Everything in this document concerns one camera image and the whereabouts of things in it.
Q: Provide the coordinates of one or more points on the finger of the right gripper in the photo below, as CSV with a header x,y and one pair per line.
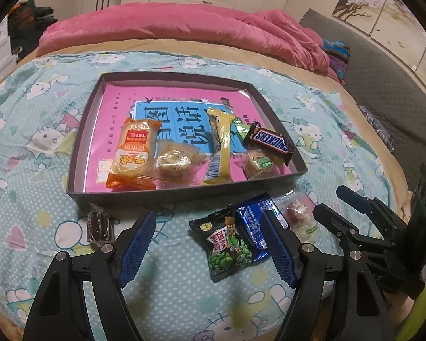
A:
x,y
347,233
380,214

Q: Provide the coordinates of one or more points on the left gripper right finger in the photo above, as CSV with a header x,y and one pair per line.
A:
x,y
358,310

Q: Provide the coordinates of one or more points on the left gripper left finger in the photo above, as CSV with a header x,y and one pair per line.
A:
x,y
59,311

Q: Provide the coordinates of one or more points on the clear red candy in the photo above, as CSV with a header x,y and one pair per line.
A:
x,y
297,209

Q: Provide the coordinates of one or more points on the brown chocolate cake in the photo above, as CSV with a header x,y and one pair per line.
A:
x,y
100,227

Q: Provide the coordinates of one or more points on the blue Oreo cookie pack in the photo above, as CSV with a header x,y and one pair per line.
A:
x,y
248,216

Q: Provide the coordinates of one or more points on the black green peas packet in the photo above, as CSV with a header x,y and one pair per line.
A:
x,y
226,248

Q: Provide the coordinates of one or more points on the green label wrapped cake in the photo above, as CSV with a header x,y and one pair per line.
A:
x,y
261,164

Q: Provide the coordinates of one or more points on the Snickers bar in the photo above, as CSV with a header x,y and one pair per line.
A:
x,y
269,140

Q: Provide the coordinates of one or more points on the yellow wafer bar pack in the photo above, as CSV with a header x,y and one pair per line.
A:
x,y
218,170

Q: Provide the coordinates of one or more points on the grey padded headboard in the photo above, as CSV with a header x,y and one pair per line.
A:
x,y
381,85

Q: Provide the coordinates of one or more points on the orange rice cracker pack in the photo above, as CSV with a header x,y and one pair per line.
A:
x,y
133,161

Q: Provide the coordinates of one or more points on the colourful striped pillow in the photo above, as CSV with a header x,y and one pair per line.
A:
x,y
339,55

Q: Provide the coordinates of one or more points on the clear wrapped round pastry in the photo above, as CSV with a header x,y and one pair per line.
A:
x,y
178,162

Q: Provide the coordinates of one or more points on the dark cardboard box tray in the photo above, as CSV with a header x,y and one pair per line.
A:
x,y
81,149

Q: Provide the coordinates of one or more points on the Hello Kitty teal sheet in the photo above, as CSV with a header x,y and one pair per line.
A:
x,y
172,297

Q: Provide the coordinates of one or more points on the pink blue picture book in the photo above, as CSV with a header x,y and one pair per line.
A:
x,y
181,109

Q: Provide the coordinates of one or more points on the pink quilt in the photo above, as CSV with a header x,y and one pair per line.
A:
x,y
272,32

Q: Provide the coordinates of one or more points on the black orange bag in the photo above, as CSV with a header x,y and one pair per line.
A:
x,y
26,24

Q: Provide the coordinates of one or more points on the tree landscape wall painting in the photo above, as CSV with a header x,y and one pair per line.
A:
x,y
392,25

